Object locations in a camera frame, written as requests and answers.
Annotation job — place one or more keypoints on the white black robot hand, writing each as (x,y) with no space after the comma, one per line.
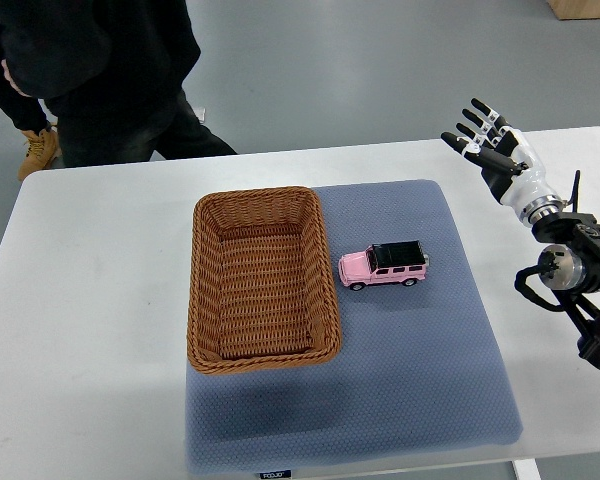
(510,166)

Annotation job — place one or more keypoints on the pink toy car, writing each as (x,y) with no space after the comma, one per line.
(403,263)

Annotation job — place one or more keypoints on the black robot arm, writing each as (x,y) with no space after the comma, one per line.
(566,277)

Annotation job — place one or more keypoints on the brown wicker basket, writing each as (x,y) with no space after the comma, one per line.
(262,293)

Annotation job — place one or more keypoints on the wooden box corner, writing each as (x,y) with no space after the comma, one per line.
(575,9)

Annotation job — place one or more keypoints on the blue grey mat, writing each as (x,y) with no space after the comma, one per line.
(419,368)

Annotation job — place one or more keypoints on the white table leg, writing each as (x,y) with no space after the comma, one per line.
(526,469)

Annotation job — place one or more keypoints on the silver floor plate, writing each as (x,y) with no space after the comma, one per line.
(200,113)

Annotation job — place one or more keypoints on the person in black clothes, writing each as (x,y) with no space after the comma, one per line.
(112,73)

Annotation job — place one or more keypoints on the tan boot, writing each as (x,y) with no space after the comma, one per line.
(43,149)

